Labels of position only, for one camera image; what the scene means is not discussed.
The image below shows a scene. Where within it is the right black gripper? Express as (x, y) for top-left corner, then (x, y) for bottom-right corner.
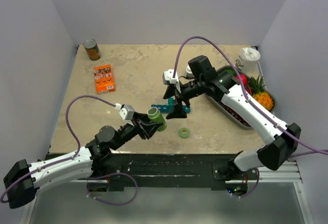
(163, 77), (205, 119)

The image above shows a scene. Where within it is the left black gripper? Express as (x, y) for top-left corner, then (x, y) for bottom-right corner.
(111, 111), (162, 150)

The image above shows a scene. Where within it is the green pill bottle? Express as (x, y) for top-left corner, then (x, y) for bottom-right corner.
(147, 107), (167, 132)

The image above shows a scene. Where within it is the teal weekly pill organizer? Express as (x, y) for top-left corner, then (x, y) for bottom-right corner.
(147, 97), (175, 115)

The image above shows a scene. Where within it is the green bottle cap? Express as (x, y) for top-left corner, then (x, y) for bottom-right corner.
(178, 128), (190, 139)

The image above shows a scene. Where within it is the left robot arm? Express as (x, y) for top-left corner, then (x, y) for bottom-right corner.
(1, 113), (163, 209)

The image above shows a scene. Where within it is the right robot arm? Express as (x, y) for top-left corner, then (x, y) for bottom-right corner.
(162, 55), (301, 179)

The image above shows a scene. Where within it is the white capped dark pill bottle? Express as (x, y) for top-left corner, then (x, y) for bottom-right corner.
(184, 65), (194, 79)

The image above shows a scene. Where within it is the dark grey fruit tray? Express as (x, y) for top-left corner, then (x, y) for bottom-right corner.
(206, 65), (276, 130)

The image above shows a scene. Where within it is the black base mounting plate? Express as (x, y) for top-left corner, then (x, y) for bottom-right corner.
(80, 153), (258, 191)

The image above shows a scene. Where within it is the orange cardboard box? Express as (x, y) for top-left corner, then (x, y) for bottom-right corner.
(94, 65), (116, 94)

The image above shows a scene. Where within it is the dark toy grapes bunch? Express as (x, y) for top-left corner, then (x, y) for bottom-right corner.
(223, 105), (251, 127)

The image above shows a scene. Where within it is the green toy lime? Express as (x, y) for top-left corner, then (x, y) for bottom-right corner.
(225, 68), (236, 77)

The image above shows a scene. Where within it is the red toy apple right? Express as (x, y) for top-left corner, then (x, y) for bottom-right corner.
(235, 74), (248, 87)

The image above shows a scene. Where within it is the white paper cup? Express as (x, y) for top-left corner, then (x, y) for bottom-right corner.
(235, 47), (261, 73)

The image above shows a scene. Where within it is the tin food can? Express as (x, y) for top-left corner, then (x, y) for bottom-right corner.
(83, 39), (101, 60)

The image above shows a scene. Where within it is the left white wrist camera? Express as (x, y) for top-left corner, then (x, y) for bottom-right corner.
(115, 103), (134, 121)

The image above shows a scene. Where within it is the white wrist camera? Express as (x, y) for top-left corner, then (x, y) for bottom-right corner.
(162, 69), (179, 86)
(115, 103), (134, 121)

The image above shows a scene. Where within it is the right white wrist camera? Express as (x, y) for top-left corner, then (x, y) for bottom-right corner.
(162, 69), (179, 86)

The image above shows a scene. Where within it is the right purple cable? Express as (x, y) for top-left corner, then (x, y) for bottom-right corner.
(173, 36), (328, 199)

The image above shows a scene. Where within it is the aluminium frame rail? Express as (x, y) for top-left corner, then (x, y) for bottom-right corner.
(17, 47), (315, 224)

